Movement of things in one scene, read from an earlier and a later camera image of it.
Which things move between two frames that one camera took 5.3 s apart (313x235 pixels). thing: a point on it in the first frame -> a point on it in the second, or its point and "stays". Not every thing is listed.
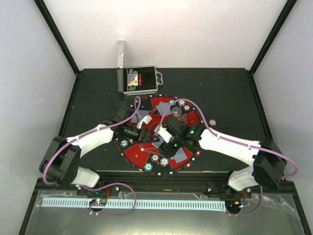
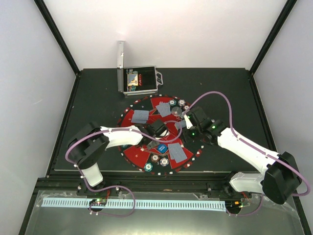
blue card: [164, 108] stays
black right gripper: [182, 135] -> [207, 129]
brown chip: [155, 158] stays
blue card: [142, 113] stays
